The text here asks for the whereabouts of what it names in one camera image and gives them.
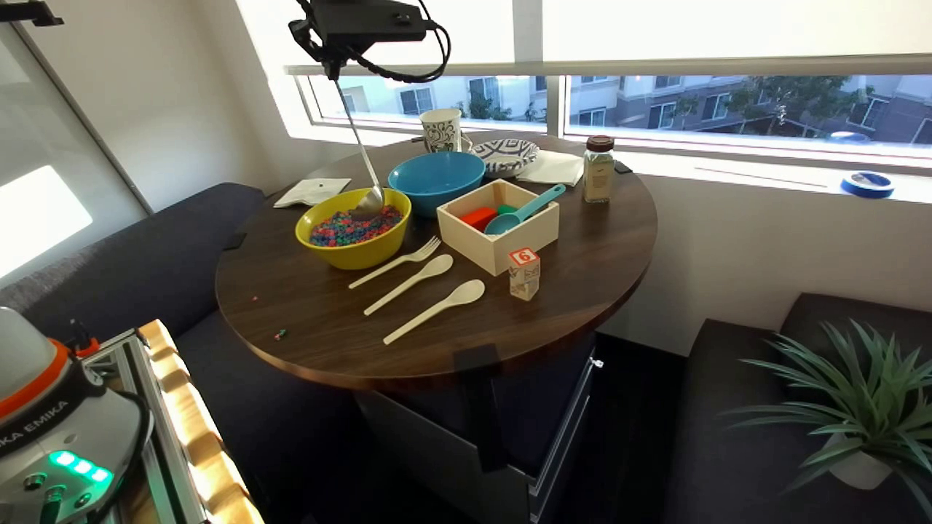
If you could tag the orange plastic piece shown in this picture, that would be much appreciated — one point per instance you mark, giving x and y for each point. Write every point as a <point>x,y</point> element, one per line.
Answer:
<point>479,217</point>

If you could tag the colourful pebbles pile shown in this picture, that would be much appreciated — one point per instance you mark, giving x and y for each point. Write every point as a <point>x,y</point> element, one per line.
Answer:
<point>340,228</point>

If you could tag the blue tape roll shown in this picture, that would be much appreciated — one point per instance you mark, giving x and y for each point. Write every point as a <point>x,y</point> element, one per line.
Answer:
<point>865,183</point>

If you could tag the white framed window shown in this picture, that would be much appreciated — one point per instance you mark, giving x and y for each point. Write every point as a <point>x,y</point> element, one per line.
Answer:
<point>680,58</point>

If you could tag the glass jar brown lid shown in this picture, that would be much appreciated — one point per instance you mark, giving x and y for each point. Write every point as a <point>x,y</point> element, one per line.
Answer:
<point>597,176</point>

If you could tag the yellow bowl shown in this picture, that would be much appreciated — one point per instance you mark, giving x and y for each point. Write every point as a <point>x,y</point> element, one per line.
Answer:
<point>354,255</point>

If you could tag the small wooden spoon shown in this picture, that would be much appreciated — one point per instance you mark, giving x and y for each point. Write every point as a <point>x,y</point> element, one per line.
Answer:
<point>412,284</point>

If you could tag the aluminium frame with wood blocks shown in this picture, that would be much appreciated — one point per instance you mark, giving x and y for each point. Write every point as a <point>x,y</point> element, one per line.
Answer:
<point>193,438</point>

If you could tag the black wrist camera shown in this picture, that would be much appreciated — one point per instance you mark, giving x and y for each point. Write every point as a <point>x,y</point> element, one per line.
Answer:
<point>373,17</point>

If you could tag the green potted plant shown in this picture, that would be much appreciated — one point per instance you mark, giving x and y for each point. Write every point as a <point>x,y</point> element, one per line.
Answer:
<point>855,409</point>

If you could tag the grey cabinet under table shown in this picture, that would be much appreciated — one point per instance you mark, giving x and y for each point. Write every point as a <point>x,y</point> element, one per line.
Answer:
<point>455,455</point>

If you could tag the teal plastic scoop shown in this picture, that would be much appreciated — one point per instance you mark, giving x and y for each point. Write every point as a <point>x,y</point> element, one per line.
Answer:
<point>504,221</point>

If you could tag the wooden fork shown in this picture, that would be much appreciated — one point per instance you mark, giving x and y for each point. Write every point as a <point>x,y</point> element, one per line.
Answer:
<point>393,262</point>

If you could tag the navy blue sofa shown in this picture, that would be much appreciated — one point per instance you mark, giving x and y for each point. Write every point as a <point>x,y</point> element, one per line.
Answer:
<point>147,262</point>

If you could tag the white cloth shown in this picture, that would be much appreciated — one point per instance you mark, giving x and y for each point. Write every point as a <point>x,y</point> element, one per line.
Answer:
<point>555,167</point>

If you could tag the white mug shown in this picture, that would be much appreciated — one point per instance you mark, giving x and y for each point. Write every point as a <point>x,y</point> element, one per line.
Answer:
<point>440,131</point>

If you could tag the silver metal ladle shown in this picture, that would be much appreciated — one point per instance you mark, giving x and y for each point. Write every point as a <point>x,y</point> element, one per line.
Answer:
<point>372,199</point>

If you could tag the light wooden box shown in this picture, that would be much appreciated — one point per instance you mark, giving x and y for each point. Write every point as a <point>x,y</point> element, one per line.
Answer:
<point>495,255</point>

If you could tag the large wooden spoon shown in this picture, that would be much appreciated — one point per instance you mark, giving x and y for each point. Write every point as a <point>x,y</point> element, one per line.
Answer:
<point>437,308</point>

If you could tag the blue bowl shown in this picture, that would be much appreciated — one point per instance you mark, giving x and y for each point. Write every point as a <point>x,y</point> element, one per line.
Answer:
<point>437,183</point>

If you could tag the white paper napkin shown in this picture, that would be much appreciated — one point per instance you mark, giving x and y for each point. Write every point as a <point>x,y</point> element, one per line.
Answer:
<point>310,193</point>

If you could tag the small wooden toy block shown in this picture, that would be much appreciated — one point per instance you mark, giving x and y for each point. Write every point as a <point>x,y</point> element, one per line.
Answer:
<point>525,278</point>

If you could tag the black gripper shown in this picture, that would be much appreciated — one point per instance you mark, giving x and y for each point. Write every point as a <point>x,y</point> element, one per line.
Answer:
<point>316,26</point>

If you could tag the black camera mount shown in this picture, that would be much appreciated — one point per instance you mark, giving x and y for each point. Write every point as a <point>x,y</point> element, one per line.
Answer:
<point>25,13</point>

